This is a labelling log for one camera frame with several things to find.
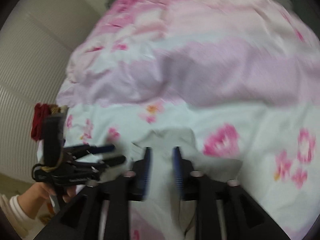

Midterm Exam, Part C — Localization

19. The light grey small garment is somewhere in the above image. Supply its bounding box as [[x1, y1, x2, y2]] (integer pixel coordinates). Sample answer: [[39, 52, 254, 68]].
[[130, 128, 242, 239]]

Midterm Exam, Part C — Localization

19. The white pink sleeve forearm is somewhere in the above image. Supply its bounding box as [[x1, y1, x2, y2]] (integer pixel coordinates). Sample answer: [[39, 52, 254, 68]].
[[0, 194, 36, 239]]

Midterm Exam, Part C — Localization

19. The person's left hand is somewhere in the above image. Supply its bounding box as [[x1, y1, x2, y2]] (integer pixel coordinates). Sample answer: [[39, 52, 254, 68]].
[[17, 180, 77, 215]]

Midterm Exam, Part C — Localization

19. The dark red folded garment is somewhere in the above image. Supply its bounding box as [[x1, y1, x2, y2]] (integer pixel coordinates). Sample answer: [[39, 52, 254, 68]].
[[30, 103, 55, 141]]

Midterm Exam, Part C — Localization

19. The pink floral bed quilt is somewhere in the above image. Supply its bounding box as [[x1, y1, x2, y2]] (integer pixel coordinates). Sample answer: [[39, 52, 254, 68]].
[[56, 0, 319, 239]]

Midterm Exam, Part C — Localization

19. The black camera box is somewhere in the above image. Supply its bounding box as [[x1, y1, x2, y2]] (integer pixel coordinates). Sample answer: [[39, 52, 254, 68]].
[[42, 113, 65, 167]]

